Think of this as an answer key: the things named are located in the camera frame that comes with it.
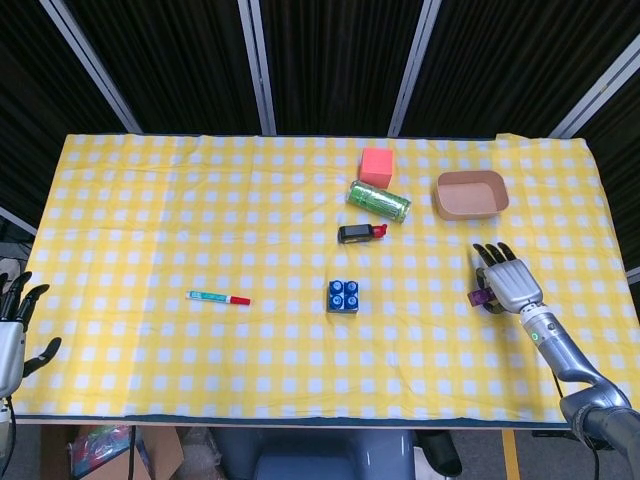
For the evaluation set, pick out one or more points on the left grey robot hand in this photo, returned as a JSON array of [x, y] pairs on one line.
[[7, 345]]

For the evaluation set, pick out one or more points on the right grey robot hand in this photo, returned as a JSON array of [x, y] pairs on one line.
[[512, 285]]

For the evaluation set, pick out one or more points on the purple small object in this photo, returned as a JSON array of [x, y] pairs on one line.
[[479, 296]]

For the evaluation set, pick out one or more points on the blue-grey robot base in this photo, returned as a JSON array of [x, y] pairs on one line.
[[310, 455]]

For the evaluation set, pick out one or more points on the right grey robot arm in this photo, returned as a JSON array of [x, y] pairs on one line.
[[565, 355]]

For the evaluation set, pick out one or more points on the blue toy block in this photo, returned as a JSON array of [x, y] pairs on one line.
[[344, 297]]

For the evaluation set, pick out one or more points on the yellow white checkered tablecloth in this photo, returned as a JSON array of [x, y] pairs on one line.
[[200, 200]]

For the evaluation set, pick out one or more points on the brown paper bowl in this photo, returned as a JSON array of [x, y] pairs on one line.
[[470, 197]]

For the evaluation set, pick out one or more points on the colourful plastic bag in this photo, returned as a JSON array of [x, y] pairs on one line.
[[100, 450]]

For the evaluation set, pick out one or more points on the green drink can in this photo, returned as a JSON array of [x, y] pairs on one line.
[[380, 201]]

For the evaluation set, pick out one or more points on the orange-red foam cube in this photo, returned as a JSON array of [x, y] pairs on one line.
[[376, 165]]

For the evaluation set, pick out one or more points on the black rounded base foot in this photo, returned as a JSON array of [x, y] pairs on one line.
[[442, 455]]

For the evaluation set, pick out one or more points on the cardboard box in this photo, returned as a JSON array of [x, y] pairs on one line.
[[165, 450]]

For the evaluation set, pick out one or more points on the white marker with red cap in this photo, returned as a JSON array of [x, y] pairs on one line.
[[215, 298]]

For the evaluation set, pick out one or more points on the clear plastic wrap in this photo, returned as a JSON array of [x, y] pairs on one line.
[[205, 450]]

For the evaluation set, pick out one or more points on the grey partition frame post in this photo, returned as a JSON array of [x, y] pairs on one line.
[[635, 276], [595, 97], [17, 220], [92, 65], [412, 65], [260, 65]]

